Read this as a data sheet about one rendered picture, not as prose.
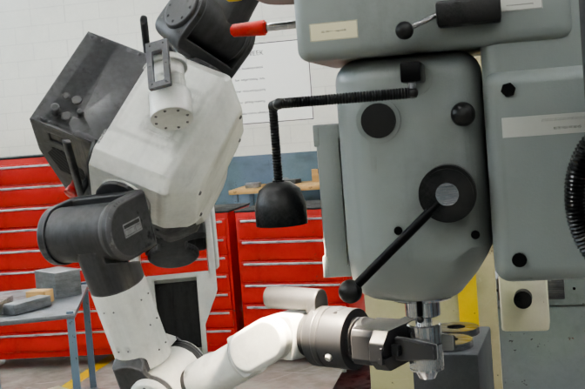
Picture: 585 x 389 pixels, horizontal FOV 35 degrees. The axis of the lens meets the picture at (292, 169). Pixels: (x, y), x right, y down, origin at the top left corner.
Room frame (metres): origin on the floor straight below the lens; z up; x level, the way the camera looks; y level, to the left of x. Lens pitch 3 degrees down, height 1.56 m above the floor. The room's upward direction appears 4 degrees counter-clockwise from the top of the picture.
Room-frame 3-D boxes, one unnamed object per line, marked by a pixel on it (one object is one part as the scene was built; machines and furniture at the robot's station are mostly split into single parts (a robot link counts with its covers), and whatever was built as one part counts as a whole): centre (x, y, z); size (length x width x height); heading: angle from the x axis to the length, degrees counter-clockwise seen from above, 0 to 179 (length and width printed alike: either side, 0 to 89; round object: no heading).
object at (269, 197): (1.30, 0.02, 1.45); 0.07 x 0.07 x 0.06
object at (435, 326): (1.27, -0.16, 1.26); 0.05 x 0.05 x 0.01
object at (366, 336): (1.33, -0.09, 1.24); 0.13 x 0.12 x 0.10; 145
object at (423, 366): (1.27, -0.16, 1.23); 0.05 x 0.05 x 0.06
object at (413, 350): (1.25, -0.14, 1.24); 0.06 x 0.02 x 0.03; 55
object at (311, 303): (1.40, 0.00, 1.25); 0.11 x 0.11 x 0.11; 55
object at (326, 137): (1.30, -0.06, 1.45); 0.04 x 0.04 x 0.21; 78
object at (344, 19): (1.26, -0.20, 1.68); 0.34 x 0.24 x 0.10; 78
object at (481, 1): (1.13, -0.20, 1.66); 0.12 x 0.04 x 0.04; 78
